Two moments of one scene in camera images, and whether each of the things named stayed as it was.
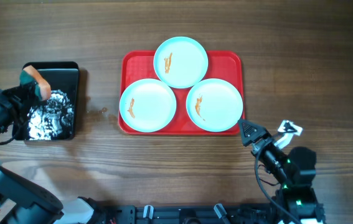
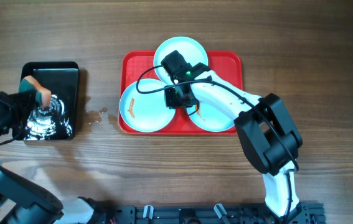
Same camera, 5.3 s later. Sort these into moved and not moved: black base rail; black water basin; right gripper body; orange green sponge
Moved: right gripper body; orange green sponge
Not moved: black water basin; black base rail
